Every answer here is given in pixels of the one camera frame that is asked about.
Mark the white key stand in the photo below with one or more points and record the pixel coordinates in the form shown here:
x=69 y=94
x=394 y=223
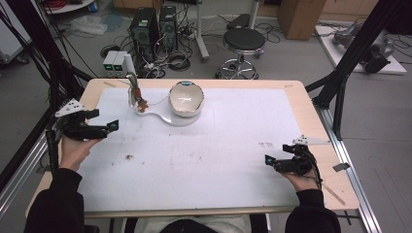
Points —
x=181 y=120

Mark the black round stool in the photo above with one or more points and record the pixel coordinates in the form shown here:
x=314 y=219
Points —
x=243 y=40

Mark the large black computer tower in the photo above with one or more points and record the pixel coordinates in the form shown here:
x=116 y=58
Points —
x=144 y=32

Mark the thin wooden strip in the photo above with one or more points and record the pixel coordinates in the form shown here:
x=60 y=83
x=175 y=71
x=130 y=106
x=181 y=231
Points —
x=335 y=195

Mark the white board on floor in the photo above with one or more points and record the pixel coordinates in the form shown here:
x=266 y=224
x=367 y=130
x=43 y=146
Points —
x=336 y=55

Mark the person's left hand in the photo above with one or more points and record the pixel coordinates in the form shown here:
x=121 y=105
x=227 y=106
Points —
x=74 y=152

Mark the person's right hand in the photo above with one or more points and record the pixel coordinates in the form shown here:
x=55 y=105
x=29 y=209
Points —
x=302 y=183

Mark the white table mat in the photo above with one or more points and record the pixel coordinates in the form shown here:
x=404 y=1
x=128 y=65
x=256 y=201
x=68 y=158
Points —
x=200 y=168

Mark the cardboard box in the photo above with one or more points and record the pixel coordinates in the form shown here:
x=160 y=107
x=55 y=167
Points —
x=299 y=19

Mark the small grey card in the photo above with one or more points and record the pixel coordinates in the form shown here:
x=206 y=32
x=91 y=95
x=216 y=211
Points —
x=341 y=167

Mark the slim black computer tower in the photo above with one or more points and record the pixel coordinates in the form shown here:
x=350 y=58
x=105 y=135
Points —
x=168 y=26

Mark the black frame strut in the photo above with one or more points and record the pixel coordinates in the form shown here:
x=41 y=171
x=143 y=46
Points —
x=42 y=48
x=353 y=51

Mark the white desk leg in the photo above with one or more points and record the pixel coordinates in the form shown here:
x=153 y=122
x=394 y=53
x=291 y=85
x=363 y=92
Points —
x=201 y=35

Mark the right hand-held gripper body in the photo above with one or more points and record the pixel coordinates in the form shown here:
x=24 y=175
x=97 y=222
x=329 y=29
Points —
x=296 y=165

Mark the black and grey robot device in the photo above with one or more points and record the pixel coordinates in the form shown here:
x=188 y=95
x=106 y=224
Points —
x=377 y=55

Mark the clear plastic bag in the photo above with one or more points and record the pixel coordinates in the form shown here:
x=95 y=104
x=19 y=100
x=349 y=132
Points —
x=88 y=25

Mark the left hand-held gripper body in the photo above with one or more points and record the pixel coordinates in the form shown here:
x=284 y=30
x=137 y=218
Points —
x=76 y=127

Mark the aluminium rail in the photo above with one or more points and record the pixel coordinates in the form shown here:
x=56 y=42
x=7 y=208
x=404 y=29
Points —
x=19 y=181
x=353 y=181

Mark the white ceramic bowl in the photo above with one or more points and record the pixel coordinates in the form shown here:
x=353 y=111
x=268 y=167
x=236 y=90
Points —
x=186 y=98

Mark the grey bench power supply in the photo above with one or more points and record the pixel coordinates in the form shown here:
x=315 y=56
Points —
x=109 y=63
x=119 y=64

